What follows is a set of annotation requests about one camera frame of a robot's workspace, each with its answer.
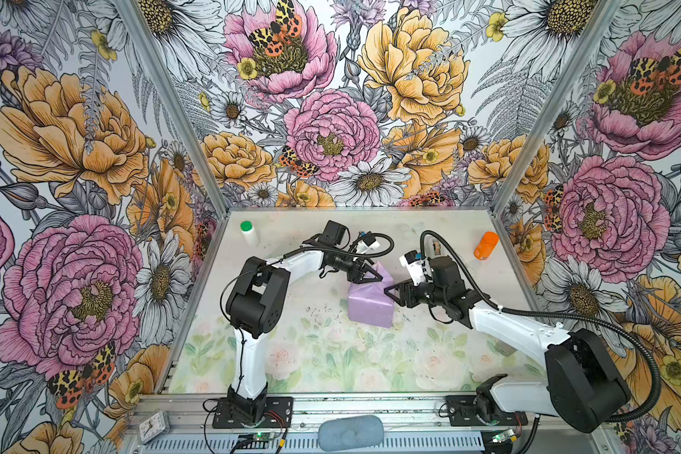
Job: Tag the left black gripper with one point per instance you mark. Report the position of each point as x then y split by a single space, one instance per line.
355 276

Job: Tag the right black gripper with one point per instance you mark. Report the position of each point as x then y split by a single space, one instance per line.
406 290

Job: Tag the pink wrapping paper sheet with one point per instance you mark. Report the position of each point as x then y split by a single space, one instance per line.
367 303

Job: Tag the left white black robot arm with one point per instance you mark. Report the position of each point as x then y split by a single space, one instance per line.
255 300

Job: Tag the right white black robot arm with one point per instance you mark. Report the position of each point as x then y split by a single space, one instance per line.
579 384

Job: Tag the orange bottle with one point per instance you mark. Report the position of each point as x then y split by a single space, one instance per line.
486 245

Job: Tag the white bottle green cap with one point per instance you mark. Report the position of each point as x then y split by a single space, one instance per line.
250 233

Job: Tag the grey foam pad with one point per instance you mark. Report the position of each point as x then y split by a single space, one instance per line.
351 433

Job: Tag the small white clock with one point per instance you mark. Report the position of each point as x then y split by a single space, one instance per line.
153 427

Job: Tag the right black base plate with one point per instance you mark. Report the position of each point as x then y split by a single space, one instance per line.
459 410

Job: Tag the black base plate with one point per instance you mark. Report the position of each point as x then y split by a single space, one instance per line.
459 410
274 412

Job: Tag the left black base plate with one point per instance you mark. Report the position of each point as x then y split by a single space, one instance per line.
274 412

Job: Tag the aluminium front rail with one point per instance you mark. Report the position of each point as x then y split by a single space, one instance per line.
397 411

